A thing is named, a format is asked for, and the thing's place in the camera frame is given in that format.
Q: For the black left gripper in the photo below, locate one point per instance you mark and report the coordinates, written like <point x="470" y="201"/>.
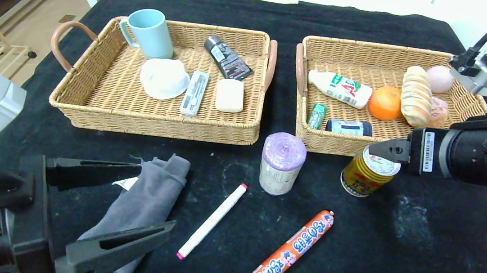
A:
<point x="36" y="214"/>

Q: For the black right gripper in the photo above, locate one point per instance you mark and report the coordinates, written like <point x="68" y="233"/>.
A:
<point x="425" y="151"/>

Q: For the gold drink can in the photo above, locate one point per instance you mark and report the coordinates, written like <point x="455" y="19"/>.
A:
<point x="363" y="180"/>

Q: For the striped bread loaf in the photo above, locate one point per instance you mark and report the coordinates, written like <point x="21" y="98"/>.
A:
<point x="416" y="98"/>

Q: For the orange sausage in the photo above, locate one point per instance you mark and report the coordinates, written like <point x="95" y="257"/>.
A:
<point x="290" y="252"/>

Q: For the wicker basket with food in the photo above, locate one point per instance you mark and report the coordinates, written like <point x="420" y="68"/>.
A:
<point x="360" y="58"/>

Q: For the wicker basket with daily items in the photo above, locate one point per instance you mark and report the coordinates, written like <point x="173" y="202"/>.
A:
<point x="108" y="90"/>

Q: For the orange fruit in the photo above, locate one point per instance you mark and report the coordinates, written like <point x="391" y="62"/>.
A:
<point x="385" y="104"/>

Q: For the dark blue small jar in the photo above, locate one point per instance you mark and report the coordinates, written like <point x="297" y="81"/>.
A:
<point x="348" y="126"/>

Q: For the grey towel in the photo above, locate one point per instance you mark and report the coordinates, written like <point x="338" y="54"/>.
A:
<point x="151" y="199"/>

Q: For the brown round bun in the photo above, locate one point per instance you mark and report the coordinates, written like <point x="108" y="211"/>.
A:
<point x="439" y="113"/>

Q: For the white milk drink bottle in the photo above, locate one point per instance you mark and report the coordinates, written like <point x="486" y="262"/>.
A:
<point x="343" y="89"/>

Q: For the green gum pack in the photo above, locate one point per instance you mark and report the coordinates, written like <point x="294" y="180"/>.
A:
<point x="317" y="116"/>

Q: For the pale pink egg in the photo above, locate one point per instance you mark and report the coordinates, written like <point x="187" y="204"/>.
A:
<point x="442" y="79"/>

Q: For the white marker pen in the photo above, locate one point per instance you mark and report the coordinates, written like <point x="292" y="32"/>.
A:
<point x="212" y="221"/>

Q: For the purple trash bag roll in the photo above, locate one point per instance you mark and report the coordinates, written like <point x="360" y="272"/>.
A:
<point x="281" y="167"/>

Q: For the white round dish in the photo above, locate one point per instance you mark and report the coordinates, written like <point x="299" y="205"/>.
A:
<point x="165" y="77"/>

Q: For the clear toothbrush case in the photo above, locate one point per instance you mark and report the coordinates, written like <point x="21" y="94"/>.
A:
<point x="194" y="94"/>

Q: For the white soap bar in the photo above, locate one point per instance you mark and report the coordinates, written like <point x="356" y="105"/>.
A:
<point x="229" y="95"/>

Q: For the light blue mug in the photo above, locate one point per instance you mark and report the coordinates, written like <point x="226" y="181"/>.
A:
<point x="151" y="35"/>

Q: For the black squeeze tube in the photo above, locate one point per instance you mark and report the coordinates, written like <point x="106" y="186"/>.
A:
<point x="228" y="61"/>

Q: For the light wooden rack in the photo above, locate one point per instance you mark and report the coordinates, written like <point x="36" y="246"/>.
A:
<point x="8" y="46"/>

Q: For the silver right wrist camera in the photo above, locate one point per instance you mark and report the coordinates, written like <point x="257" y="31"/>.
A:
<point x="484" y="82"/>

